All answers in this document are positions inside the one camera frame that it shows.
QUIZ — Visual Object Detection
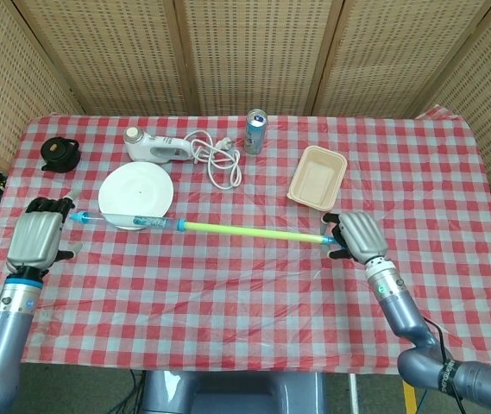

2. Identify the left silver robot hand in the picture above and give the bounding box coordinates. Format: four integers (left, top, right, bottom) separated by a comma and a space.
6, 189, 85, 275

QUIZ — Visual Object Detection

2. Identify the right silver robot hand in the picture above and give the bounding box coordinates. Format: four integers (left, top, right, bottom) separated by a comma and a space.
322, 210, 389, 265

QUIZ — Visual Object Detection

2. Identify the blue green water pump toy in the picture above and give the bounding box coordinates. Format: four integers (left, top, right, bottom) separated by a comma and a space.
68, 210, 344, 252

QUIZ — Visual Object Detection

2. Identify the red white checkered tablecloth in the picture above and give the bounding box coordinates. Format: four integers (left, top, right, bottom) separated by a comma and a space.
0, 105, 491, 374

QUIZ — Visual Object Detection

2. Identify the beige plastic food container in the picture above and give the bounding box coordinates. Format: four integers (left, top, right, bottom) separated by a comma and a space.
286, 145, 349, 211

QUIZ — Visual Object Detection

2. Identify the black teapot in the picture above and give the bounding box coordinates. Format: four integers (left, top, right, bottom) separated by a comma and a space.
40, 136, 80, 173

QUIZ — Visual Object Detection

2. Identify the white round plate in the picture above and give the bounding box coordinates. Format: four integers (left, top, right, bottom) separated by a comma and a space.
98, 161, 175, 231

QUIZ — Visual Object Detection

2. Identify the blue drink can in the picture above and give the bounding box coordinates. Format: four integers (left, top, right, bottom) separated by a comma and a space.
244, 109, 268, 156

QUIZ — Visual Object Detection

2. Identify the white table leg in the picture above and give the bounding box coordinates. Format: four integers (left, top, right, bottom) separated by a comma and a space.
348, 373, 361, 414

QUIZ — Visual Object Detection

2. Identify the blue-grey robot torso base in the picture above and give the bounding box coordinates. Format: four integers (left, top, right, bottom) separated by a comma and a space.
141, 370, 328, 414

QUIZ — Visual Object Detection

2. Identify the woven bamboo folding screen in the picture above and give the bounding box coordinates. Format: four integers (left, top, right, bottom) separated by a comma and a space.
0, 0, 491, 216

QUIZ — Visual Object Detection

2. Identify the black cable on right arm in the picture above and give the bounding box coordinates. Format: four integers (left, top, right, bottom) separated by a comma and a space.
421, 317, 466, 414

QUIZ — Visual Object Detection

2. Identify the white power cord with plug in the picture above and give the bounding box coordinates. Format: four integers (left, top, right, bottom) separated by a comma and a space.
183, 130, 243, 190

